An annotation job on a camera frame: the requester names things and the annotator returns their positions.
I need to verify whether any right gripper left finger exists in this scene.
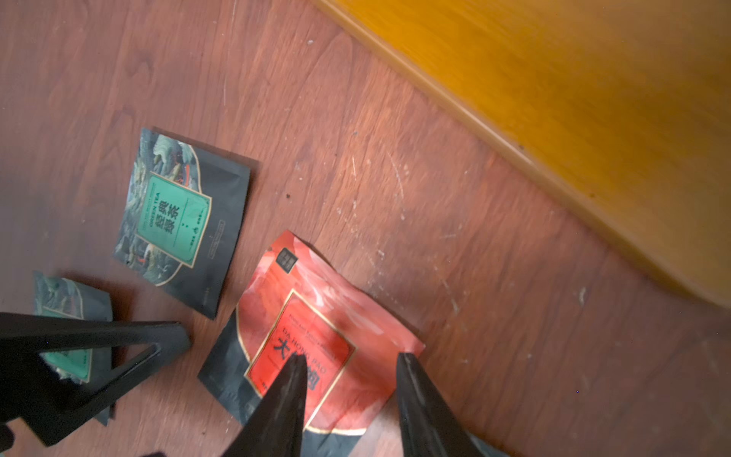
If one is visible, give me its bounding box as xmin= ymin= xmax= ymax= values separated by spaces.
xmin=223 ymin=355 xmax=308 ymax=457

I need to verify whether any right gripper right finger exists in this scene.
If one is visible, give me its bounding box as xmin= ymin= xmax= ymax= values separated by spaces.
xmin=396 ymin=352 xmax=483 ymax=456

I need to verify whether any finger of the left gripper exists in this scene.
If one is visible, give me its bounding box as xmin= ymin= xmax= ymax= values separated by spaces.
xmin=1 ymin=313 xmax=190 ymax=447

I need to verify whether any red tea bag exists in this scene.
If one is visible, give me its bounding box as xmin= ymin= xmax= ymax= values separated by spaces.
xmin=198 ymin=232 xmax=426 ymax=456

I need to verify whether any green tea bag front left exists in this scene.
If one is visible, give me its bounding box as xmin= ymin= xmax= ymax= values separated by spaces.
xmin=30 ymin=270 xmax=115 ymax=428

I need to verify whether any green tea bag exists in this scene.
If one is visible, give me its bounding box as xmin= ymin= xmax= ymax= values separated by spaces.
xmin=113 ymin=129 xmax=251 ymax=319
xmin=30 ymin=270 xmax=115 ymax=428

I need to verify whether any green tea bag centre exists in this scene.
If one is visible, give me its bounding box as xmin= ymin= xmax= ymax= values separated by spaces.
xmin=113 ymin=129 xmax=251 ymax=319

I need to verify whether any yellow two-tier wooden shelf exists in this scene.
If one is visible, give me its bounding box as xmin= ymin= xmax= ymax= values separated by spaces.
xmin=320 ymin=1 xmax=730 ymax=307

